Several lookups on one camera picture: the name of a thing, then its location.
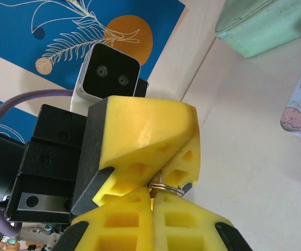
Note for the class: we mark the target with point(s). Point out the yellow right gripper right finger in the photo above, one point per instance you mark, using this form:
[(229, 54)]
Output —
[(192, 227)]

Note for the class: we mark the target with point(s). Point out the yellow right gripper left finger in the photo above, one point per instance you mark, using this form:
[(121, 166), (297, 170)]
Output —
[(114, 225)]

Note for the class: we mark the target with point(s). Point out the mint green zip case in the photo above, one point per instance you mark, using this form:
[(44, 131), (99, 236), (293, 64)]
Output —
[(257, 26)]

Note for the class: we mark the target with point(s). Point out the blue patterned wall panel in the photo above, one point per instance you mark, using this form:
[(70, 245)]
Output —
[(17, 123), (9, 21)]

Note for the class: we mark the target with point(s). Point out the brass key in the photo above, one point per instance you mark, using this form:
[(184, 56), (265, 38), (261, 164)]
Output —
[(156, 180)]

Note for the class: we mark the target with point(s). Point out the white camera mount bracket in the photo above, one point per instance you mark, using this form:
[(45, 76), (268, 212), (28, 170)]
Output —
[(78, 104)]

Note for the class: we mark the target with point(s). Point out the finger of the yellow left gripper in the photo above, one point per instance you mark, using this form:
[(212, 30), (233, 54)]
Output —
[(140, 125), (189, 157)]

